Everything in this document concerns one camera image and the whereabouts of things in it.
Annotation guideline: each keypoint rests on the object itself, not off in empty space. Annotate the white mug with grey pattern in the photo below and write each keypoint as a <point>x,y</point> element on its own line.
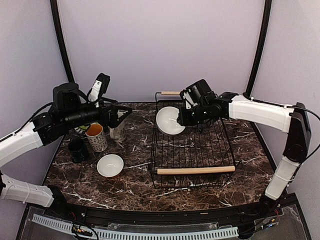
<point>118,133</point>

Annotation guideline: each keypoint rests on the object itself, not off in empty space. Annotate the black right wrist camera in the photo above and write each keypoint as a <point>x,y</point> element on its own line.
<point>184,94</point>

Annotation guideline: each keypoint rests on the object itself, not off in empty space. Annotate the white bowl with black stripes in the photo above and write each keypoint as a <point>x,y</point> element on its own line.
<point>166,121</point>

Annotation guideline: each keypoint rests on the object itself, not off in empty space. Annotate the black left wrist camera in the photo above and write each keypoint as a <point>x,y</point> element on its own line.
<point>98,89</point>

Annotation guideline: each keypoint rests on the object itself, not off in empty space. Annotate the orange bowl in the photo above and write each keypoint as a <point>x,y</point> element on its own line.
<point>110,165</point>

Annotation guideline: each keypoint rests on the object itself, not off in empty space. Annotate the green leaf-shaped dish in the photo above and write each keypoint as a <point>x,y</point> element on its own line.
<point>84,127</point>

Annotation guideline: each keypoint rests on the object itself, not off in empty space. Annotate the white plate with black stripes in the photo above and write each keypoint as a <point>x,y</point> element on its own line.
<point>79,131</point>

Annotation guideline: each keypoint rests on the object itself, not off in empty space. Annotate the white cup with black characters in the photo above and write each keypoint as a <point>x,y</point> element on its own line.
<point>97,137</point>

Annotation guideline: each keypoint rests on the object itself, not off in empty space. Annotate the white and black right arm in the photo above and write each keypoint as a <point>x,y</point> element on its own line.
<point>202,103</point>

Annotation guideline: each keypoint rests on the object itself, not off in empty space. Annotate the black wire dish rack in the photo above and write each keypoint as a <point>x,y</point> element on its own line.
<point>206,145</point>

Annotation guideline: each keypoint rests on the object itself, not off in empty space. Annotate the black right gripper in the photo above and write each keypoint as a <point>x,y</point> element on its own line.
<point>183,119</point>

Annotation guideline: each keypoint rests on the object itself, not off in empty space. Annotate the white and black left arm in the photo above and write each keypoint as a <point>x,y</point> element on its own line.
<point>69,109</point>

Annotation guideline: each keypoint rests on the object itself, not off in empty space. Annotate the dark green cup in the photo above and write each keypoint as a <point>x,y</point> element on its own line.
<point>78,150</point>

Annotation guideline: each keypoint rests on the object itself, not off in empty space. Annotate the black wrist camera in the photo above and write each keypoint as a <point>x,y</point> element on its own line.
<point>98,89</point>
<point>184,94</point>

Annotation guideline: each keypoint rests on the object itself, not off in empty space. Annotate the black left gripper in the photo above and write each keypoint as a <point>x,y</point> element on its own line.
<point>113,121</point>

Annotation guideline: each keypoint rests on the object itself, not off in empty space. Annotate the white slotted cable duct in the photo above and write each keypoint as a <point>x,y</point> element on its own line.
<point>117,231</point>

